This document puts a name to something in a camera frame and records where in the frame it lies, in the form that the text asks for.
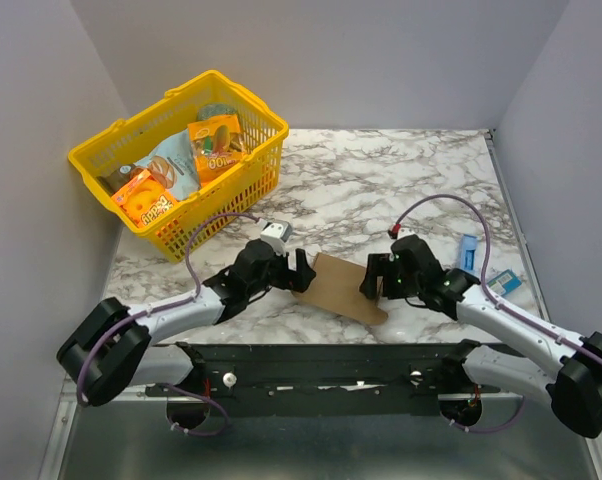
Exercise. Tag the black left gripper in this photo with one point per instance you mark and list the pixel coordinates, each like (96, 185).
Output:
(301, 278)

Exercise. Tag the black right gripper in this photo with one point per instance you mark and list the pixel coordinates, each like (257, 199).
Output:
(385, 273)

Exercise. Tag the brown cardboard box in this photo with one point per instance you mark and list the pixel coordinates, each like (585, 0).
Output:
(336, 289)

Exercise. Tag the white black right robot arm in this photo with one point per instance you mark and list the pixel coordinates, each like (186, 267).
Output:
(550, 365)

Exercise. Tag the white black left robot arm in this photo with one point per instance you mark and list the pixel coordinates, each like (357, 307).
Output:
(104, 352)

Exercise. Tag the light blue long box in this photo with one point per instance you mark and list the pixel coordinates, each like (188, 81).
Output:
(467, 253)

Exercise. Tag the teal small box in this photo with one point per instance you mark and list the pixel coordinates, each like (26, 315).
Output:
(504, 282)

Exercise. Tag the orange scrub daddy sponge box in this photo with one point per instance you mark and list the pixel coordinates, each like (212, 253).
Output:
(144, 199)

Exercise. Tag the yellow plastic shopping basket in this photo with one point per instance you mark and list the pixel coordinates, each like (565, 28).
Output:
(157, 139)

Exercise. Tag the orange mango gummy bag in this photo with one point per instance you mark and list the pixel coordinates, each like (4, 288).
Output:
(217, 146)

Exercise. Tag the light blue cassava chips bag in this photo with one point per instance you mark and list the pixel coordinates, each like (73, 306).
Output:
(171, 163)

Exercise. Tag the green netted melon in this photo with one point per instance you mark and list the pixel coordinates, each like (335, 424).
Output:
(211, 110)

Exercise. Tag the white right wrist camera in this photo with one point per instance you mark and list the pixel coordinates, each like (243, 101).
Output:
(397, 232)

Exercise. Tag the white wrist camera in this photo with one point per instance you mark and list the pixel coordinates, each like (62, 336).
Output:
(397, 232)
(275, 234)

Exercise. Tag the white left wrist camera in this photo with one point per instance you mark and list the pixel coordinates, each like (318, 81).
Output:
(275, 234)

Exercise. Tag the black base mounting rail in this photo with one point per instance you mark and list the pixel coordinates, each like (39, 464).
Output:
(335, 380)

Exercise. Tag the aluminium extrusion frame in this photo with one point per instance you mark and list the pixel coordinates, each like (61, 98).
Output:
(108, 442)

